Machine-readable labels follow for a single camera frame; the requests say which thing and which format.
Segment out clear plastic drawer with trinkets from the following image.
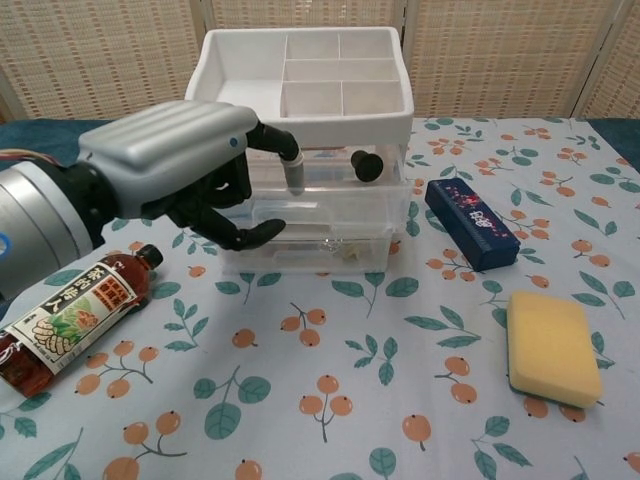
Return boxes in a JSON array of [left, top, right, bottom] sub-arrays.
[[218, 232, 395, 277]]

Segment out dark blue floral box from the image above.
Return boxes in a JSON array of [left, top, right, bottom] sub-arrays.
[[424, 177, 522, 274]]

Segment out white plastic drawer organizer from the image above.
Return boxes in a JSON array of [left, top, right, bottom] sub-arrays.
[[184, 27, 416, 277]]

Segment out brown tea bottle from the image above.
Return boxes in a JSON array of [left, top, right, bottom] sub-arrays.
[[0, 243, 165, 399]]

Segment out small wooden plunger black cup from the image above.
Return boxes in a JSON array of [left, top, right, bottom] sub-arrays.
[[349, 149, 385, 184]]

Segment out teal table cover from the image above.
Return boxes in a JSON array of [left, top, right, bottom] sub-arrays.
[[0, 117, 640, 321]]

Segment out clear plastic drawer with tile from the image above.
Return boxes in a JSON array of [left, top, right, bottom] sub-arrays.
[[243, 142, 415, 239]]

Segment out floral fruit print tablecloth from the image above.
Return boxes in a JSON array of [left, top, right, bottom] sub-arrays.
[[0, 117, 640, 480]]

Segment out yellow sponge with green base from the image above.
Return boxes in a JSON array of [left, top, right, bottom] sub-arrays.
[[505, 291, 604, 409]]

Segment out bamboo folding screen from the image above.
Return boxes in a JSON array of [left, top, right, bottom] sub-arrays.
[[0, 0, 640, 122]]

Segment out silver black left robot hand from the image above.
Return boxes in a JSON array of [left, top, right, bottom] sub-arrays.
[[76, 99, 307, 252]]

